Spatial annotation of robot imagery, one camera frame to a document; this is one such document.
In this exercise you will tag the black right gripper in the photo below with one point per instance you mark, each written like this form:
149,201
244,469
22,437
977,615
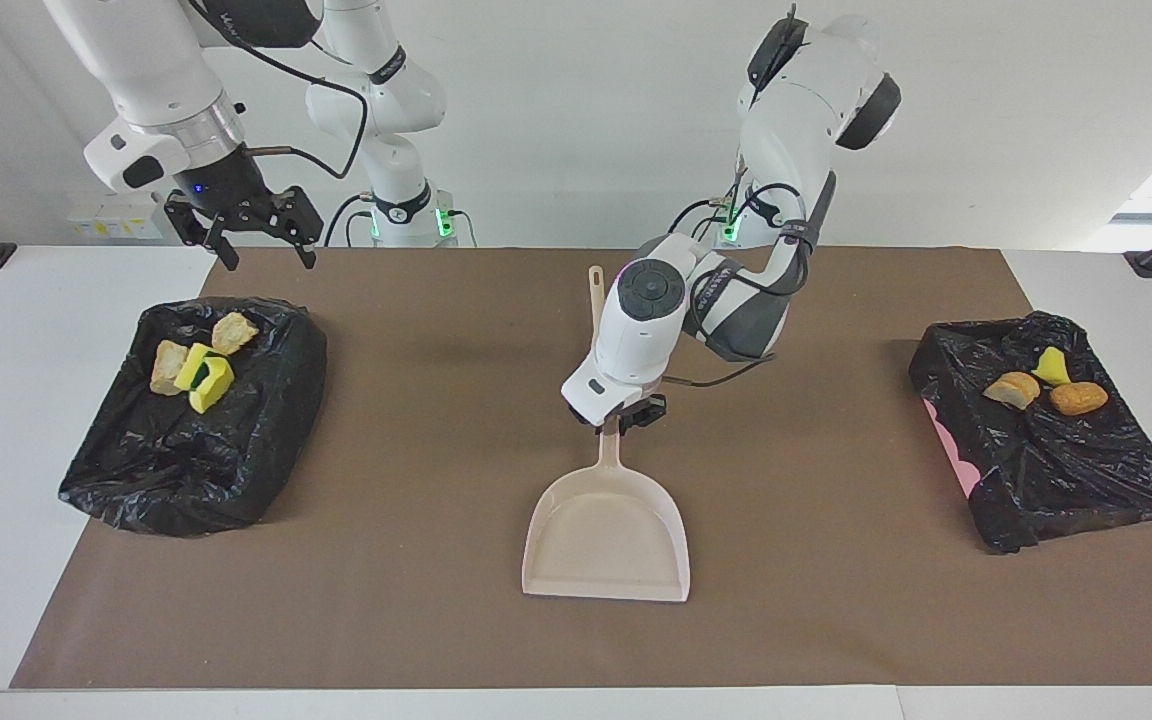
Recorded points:
231,180

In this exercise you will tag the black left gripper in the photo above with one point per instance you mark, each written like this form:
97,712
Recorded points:
641,410

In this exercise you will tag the beige plastic dustpan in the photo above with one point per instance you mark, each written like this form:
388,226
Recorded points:
606,540

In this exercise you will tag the beige hand brush black bristles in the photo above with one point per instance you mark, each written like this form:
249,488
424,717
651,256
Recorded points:
596,295

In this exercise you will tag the striped croissant bread piece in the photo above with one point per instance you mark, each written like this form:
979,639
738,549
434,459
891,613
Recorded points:
168,367

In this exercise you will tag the small green yellow sponge piece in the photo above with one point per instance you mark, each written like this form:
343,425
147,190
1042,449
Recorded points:
1051,368

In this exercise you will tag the brown fried nugget piece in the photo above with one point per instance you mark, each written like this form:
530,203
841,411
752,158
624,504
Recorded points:
1078,398

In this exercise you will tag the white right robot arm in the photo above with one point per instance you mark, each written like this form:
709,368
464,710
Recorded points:
156,70

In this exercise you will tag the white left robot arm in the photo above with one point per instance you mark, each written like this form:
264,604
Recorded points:
736,290

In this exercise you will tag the black bag lined bin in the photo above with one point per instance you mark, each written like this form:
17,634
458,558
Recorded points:
186,460

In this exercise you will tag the pink bin with black bag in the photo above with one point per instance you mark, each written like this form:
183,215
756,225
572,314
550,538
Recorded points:
1056,470

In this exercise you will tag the brown paper mat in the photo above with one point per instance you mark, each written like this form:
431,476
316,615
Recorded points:
436,600

